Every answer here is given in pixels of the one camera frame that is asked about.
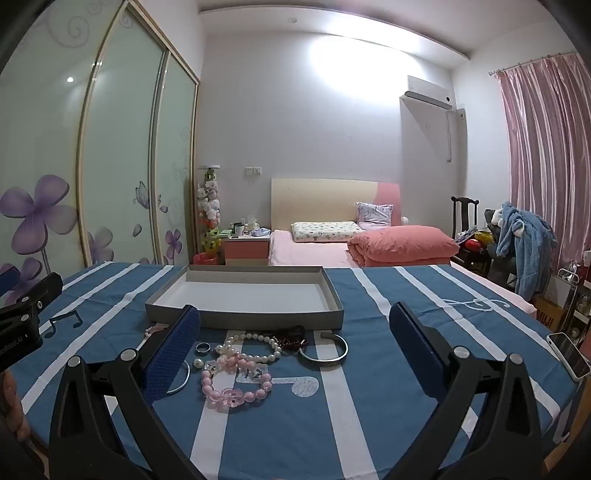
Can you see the grey cardboard tray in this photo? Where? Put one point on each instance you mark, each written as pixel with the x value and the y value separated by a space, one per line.
pixel 240 288

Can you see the tissue box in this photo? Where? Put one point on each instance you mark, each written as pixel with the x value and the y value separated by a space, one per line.
pixel 253 226

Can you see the white air conditioner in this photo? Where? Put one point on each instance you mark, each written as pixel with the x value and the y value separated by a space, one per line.
pixel 427 92

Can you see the pink bed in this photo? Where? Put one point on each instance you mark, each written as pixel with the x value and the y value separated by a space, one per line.
pixel 304 254

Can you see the white wall socket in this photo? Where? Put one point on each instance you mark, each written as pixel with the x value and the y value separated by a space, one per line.
pixel 252 171

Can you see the beige pink headboard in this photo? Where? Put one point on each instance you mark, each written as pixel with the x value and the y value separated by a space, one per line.
pixel 318 198

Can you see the floral sliding door wardrobe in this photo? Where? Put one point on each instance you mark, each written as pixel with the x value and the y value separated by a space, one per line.
pixel 115 138

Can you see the purple floral pillow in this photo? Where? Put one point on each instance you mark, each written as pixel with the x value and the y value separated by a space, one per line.
pixel 374 214

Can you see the pink curtain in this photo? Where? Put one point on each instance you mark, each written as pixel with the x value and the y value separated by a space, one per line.
pixel 549 161

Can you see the pink white nightstand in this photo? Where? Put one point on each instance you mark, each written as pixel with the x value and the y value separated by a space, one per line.
pixel 245 251

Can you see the blue white striped cloth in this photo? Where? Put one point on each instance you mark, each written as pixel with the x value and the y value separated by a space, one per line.
pixel 360 415

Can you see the smartphone in white case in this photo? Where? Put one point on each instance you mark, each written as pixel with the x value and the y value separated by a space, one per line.
pixel 570 355

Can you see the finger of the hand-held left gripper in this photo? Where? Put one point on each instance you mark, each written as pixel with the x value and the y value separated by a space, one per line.
pixel 39 288
pixel 8 279

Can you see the dark wooden chair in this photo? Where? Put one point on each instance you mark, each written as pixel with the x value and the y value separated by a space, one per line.
pixel 464 212

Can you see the colourful toys on chair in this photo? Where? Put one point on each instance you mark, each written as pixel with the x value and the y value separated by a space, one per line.
pixel 478 240

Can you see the person's left hand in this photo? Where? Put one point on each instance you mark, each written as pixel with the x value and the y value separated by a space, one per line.
pixel 10 406

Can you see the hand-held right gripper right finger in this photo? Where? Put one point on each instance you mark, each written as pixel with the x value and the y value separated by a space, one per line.
pixel 415 350

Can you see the white mug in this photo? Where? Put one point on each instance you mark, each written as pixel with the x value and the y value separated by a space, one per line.
pixel 238 228

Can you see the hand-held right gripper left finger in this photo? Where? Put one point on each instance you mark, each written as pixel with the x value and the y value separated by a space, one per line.
pixel 173 350

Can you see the pink folded duvet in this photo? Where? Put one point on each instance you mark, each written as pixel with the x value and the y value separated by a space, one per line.
pixel 401 247

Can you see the blue fleece garment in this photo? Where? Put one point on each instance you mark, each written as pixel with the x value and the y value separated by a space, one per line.
pixel 531 249

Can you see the white patterned pillow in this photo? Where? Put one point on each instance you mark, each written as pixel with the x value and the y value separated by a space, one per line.
pixel 323 231

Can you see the engraved silver cuff bangle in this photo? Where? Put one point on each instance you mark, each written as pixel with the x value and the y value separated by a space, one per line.
pixel 323 361

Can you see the clear tube of plush toys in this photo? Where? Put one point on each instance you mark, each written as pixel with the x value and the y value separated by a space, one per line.
pixel 208 207

